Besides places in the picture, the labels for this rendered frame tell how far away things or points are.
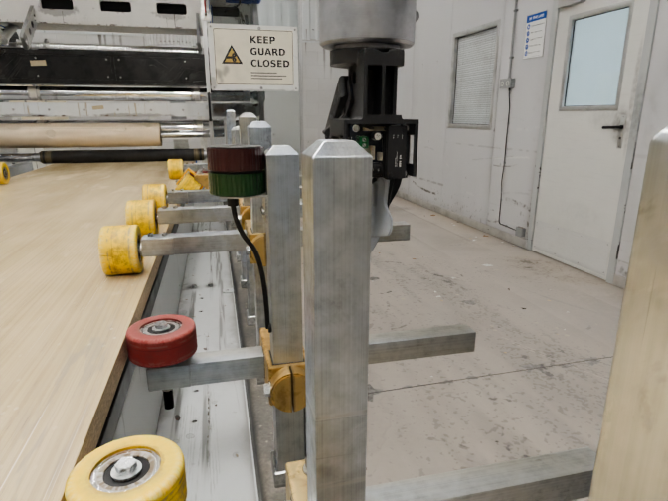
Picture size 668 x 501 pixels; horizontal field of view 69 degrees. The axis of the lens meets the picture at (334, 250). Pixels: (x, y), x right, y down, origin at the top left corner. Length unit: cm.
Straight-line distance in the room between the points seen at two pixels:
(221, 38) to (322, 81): 676
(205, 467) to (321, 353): 57
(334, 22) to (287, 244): 23
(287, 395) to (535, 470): 26
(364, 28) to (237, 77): 237
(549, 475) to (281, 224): 35
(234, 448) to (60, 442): 45
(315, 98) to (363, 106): 901
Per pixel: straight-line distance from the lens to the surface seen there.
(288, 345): 58
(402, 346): 67
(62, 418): 50
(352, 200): 28
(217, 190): 52
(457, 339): 71
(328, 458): 35
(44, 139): 296
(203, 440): 91
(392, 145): 46
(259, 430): 78
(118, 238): 83
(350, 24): 46
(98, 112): 288
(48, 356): 62
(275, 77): 283
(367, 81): 45
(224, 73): 281
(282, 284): 55
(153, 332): 62
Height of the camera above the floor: 115
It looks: 16 degrees down
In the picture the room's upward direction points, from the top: straight up
